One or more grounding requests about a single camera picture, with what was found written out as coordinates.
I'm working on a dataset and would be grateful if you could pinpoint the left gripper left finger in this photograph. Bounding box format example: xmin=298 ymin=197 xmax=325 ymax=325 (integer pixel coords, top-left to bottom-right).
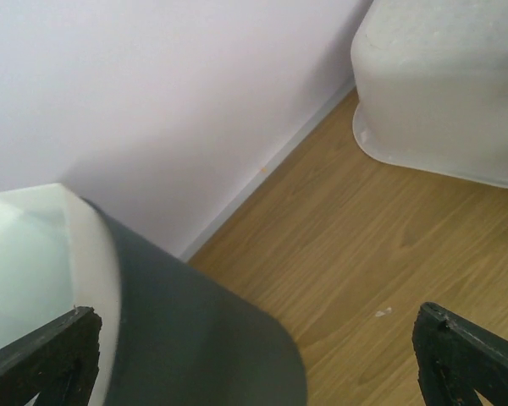
xmin=0 ymin=306 xmax=102 ymax=405

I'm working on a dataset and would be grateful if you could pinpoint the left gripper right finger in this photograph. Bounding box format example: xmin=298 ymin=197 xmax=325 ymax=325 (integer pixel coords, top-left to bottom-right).
xmin=412 ymin=302 xmax=508 ymax=405

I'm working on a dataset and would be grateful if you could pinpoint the white octagonal bin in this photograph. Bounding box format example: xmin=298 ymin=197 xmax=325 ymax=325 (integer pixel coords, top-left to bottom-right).
xmin=0 ymin=184 xmax=121 ymax=405

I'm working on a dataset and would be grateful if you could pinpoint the dark grey bin white liner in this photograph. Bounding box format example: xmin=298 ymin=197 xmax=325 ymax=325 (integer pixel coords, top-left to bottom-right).
xmin=67 ymin=196 xmax=307 ymax=405

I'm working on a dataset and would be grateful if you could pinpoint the white plastic basin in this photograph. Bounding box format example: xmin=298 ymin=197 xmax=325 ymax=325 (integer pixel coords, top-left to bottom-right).
xmin=351 ymin=1 xmax=508 ymax=189

